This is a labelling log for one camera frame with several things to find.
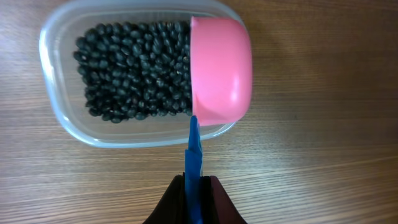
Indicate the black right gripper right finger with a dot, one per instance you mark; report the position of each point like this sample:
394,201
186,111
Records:
216,205

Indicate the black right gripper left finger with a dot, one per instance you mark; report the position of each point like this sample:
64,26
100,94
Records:
171,207

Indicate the pink scoop blue handle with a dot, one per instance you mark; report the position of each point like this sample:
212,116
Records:
221,73

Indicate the clear plastic bean container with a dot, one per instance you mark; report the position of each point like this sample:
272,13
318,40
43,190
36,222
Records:
66,89

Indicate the black beans in container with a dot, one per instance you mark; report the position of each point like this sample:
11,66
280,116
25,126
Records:
134,71

